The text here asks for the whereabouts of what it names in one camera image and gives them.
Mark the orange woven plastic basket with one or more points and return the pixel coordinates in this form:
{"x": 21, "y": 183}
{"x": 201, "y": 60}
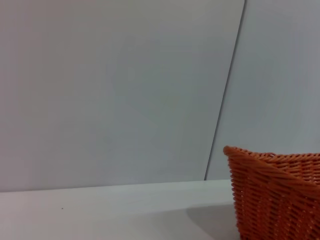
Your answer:
{"x": 275, "y": 197}

